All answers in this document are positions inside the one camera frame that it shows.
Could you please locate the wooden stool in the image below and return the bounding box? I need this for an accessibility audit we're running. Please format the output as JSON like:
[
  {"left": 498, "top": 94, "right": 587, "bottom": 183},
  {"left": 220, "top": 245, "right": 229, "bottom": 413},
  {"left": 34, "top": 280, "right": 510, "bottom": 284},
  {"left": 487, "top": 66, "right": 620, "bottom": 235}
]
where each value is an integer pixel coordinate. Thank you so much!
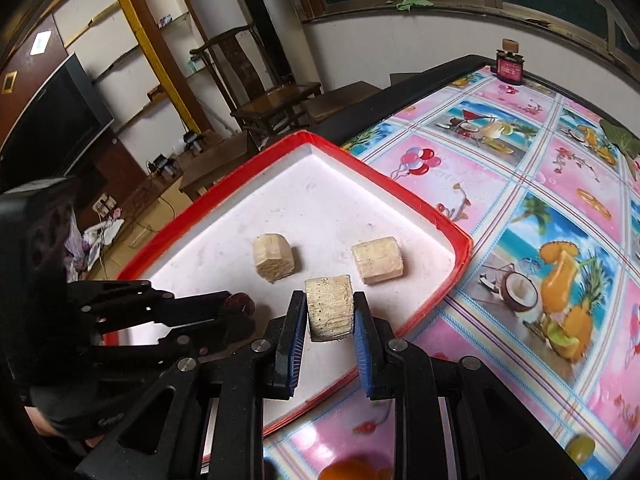
[
  {"left": 300, "top": 81, "right": 383, "bottom": 128},
  {"left": 177, "top": 132, "right": 261, "bottom": 201}
]

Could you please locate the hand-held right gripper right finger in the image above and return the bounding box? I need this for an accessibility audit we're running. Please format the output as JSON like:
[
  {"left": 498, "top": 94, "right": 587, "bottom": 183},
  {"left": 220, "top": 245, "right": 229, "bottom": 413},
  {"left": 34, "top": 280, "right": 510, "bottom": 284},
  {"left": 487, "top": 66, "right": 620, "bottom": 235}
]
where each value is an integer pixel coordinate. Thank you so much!
[{"left": 352, "top": 292, "right": 586, "bottom": 480}]

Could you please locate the yellow-framed wall shelf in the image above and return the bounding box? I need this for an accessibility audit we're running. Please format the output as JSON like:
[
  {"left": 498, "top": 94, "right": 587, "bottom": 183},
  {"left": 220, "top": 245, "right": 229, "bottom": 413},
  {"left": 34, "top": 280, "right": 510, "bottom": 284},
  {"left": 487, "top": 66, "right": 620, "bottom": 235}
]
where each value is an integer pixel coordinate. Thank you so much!
[{"left": 50, "top": 0, "right": 221, "bottom": 136}]

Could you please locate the small red bottle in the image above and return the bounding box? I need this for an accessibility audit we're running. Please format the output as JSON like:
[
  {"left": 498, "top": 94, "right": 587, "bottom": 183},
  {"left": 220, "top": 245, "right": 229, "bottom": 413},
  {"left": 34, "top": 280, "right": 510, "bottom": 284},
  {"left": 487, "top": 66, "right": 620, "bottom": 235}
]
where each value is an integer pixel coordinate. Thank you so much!
[{"left": 495, "top": 38, "right": 526, "bottom": 86}]

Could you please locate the black television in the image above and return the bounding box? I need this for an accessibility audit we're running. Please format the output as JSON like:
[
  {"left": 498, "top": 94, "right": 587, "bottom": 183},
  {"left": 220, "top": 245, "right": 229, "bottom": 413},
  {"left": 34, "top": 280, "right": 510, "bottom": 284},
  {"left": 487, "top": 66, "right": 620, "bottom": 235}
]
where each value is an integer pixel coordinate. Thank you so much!
[{"left": 0, "top": 52, "right": 115, "bottom": 178}]

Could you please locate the tall standing air conditioner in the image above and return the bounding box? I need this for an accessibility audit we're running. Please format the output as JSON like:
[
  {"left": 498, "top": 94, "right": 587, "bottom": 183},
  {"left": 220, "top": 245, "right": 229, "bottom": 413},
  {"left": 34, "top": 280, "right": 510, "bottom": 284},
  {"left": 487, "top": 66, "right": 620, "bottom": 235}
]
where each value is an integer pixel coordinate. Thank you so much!
[{"left": 227, "top": 0, "right": 293, "bottom": 86}]

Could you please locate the red-rimmed white tray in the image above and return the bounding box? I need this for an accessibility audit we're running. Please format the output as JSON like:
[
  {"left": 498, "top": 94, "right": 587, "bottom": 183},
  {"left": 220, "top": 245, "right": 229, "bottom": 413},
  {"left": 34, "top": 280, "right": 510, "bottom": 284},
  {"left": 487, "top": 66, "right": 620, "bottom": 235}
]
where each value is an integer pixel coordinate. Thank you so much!
[{"left": 100, "top": 130, "right": 473, "bottom": 466}]

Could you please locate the pink printed tablecloth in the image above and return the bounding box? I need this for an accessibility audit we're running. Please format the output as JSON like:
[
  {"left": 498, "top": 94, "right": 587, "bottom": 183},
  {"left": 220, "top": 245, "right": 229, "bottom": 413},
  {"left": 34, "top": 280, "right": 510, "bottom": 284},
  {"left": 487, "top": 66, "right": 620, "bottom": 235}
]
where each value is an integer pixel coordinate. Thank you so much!
[{"left": 262, "top": 67, "right": 640, "bottom": 480}]

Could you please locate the red date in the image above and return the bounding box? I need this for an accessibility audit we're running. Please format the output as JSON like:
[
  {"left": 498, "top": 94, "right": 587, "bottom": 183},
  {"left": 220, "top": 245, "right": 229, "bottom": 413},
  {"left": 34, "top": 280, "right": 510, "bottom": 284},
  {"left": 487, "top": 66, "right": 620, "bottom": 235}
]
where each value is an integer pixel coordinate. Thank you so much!
[{"left": 224, "top": 291, "right": 256, "bottom": 317}]

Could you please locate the printed plastic bag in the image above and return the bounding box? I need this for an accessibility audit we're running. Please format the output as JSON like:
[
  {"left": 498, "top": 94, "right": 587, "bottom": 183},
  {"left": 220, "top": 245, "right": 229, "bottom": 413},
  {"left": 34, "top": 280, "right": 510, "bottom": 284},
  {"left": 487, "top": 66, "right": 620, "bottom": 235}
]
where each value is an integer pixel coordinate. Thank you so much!
[{"left": 65, "top": 207, "right": 126, "bottom": 281}]

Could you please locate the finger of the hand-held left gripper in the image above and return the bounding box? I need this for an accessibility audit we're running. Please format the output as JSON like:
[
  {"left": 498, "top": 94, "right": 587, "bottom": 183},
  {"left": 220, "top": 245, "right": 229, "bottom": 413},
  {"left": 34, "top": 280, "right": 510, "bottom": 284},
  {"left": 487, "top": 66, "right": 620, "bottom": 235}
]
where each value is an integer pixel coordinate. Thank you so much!
[
  {"left": 92, "top": 312, "right": 258, "bottom": 368},
  {"left": 67, "top": 280, "right": 253, "bottom": 333}
]

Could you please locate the white power strip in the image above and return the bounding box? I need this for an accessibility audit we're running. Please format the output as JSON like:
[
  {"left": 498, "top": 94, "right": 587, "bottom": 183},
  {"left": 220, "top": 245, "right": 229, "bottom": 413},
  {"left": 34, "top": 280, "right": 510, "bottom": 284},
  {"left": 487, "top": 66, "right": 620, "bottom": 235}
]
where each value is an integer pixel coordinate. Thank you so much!
[{"left": 92, "top": 192, "right": 118, "bottom": 216}]

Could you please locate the black-framed table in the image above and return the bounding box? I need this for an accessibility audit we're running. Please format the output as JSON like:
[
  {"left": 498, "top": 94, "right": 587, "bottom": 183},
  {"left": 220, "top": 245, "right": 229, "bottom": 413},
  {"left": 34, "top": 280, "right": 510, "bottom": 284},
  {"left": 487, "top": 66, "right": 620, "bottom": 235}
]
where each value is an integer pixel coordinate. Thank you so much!
[{"left": 312, "top": 54, "right": 496, "bottom": 148}]

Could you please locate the dark wooden cabinet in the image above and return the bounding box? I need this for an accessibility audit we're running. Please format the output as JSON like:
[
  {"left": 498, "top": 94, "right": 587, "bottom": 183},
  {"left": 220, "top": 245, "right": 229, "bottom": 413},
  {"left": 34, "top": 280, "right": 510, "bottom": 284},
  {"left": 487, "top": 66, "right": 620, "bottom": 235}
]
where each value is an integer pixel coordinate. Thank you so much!
[{"left": 0, "top": 12, "right": 151, "bottom": 241}]

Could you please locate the dark wooden armchair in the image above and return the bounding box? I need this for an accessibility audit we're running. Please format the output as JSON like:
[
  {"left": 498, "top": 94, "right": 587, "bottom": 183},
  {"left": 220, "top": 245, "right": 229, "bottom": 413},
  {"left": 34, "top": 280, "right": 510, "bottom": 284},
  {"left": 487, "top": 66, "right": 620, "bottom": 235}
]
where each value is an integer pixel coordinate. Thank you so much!
[{"left": 189, "top": 25, "right": 323, "bottom": 148}]

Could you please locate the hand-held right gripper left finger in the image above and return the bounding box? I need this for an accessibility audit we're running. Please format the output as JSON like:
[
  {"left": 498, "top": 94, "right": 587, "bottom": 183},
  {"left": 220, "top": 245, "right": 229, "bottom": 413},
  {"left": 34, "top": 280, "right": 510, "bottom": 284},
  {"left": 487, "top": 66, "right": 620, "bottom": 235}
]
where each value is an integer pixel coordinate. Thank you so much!
[{"left": 75, "top": 290, "right": 308, "bottom": 480}]

